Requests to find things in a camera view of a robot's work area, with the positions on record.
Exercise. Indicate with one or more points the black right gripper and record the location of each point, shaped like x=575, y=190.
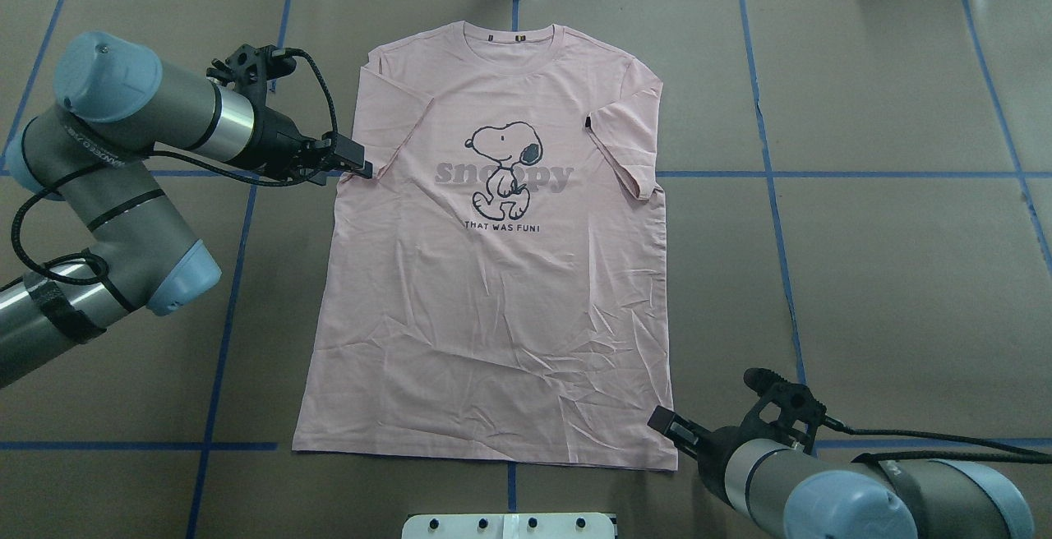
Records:
x=717, y=444

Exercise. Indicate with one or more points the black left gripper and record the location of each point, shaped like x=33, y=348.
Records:
x=279, y=137

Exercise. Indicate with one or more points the pink Snoopy t-shirt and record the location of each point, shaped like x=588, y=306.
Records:
x=498, y=289

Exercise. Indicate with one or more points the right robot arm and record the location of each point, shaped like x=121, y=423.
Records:
x=766, y=476

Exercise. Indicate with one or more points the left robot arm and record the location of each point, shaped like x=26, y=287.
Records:
x=118, y=104

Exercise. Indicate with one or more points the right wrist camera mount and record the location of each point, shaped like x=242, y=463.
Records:
x=786, y=412

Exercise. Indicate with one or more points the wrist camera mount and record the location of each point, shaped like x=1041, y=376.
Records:
x=248, y=71
x=786, y=412

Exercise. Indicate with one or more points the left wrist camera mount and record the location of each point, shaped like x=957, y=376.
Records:
x=248, y=71

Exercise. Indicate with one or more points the white pedestal column base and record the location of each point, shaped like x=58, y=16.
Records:
x=512, y=525

